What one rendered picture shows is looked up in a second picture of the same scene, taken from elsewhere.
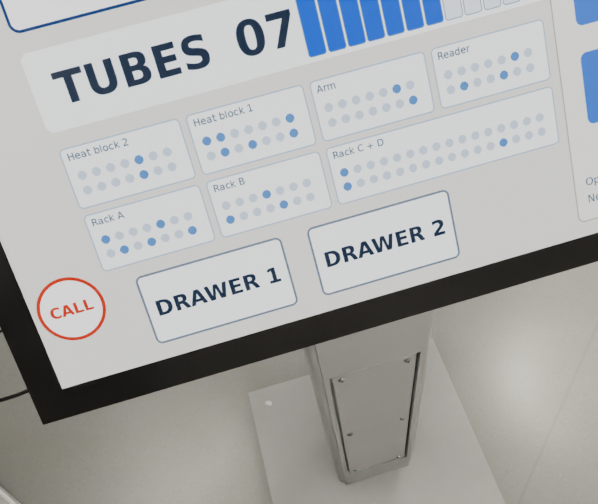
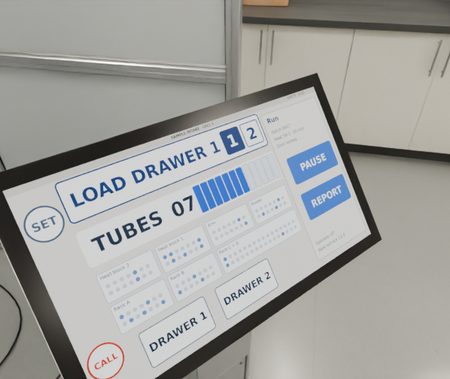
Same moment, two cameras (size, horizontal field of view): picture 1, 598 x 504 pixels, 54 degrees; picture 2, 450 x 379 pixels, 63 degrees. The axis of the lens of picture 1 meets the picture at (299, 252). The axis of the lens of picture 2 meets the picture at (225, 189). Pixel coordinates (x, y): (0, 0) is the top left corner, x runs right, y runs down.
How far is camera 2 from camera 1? 0.18 m
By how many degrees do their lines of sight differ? 27
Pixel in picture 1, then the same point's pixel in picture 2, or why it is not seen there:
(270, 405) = not seen: outside the picture
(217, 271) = (177, 320)
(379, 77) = (231, 216)
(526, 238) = (301, 272)
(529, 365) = (289, 356)
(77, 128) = (104, 263)
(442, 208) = (266, 266)
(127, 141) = (129, 265)
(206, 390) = not seen: outside the picture
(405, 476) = not seen: outside the picture
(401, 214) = (251, 273)
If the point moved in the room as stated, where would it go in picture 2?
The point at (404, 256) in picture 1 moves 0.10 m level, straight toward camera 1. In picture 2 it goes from (256, 292) to (281, 360)
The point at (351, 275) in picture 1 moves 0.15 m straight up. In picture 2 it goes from (237, 307) to (238, 226)
